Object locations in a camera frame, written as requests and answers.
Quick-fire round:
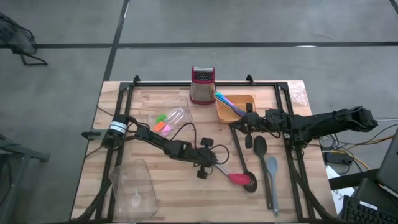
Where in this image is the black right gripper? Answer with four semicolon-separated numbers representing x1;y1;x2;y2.
229;101;269;149

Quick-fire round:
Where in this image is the iridescent spoon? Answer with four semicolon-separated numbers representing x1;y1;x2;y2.
217;96;247;118

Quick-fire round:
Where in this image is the iridescent knife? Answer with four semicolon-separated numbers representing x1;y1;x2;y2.
216;92;247;116

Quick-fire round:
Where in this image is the black slotted ladle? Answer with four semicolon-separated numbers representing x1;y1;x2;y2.
229;126;259;194

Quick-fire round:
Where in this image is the iridescent fork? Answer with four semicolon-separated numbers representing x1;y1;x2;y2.
215;94;240;114

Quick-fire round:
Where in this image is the black nylon spoon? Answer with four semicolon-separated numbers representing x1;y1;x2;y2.
252;134;274;210

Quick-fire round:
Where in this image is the red silicone spatula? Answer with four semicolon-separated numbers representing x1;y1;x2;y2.
214;164;252;187

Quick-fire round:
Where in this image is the pink mini spatula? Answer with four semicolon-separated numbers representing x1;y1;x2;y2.
161;107;185;136

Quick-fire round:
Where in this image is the grey silicone spoon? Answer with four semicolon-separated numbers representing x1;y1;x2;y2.
266;155;280;218

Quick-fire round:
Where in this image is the yellow plastic bin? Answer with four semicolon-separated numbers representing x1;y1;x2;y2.
215;94;256;124

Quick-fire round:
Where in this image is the red steel box grater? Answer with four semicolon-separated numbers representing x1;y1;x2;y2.
189;66;217;105

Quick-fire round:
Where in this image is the clear plastic bin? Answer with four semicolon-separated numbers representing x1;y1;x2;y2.
139;95;193;138
108;159;158;222

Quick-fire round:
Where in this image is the crumpled clear plastic film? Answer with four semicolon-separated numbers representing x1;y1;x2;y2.
287;81;309;107

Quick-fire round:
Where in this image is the black power adapter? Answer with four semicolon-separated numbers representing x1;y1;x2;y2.
325;151;354;166

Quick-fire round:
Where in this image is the white paper sheet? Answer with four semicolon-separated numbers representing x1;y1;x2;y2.
325;164;356;215

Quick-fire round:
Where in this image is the black keyboard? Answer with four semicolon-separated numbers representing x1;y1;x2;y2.
341;195;398;224

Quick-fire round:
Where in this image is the grey metal stand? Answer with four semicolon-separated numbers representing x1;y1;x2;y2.
0;133;51;224

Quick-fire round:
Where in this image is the black mesh chair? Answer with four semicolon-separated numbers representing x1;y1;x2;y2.
0;11;49;67

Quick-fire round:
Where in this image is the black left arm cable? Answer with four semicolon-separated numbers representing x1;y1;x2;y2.
169;122;231;165

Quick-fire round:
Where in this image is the black aluminium table frame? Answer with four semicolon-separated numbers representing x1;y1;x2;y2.
74;73;338;222

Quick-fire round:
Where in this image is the yellow cable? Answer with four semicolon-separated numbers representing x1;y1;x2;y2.
323;134;398;171

